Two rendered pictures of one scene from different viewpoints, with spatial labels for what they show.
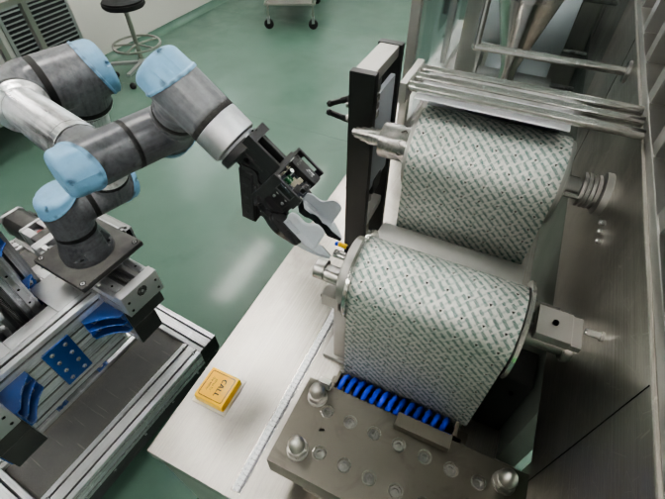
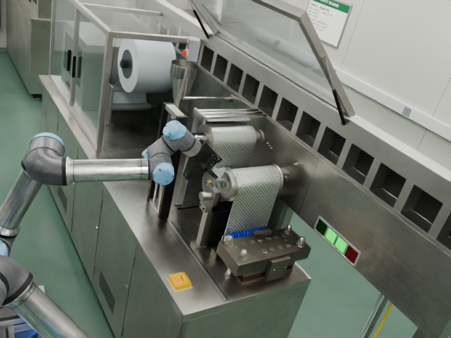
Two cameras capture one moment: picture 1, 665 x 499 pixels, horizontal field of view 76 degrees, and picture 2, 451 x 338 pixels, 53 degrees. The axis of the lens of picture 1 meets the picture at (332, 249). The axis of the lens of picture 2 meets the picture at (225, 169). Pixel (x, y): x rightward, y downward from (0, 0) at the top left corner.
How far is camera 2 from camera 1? 1.57 m
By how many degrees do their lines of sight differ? 52
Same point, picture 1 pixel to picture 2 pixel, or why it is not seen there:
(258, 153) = (207, 148)
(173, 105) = (186, 139)
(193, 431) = (189, 298)
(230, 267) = not seen: outside the picture
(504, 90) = (228, 112)
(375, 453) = (258, 245)
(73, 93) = not seen: hidden behind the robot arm
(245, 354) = (170, 267)
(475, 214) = (235, 155)
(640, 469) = (328, 170)
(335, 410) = (237, 243)
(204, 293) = not seen: outside the picture
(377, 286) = (244, 180)
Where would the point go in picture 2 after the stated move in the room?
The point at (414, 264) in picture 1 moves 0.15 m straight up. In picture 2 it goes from (247, 170) to (256, 139)
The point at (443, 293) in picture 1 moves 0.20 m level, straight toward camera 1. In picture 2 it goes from (260, 173) to (288, 198)
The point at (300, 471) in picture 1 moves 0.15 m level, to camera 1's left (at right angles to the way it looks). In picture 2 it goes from (249, 261) to (230, 279)
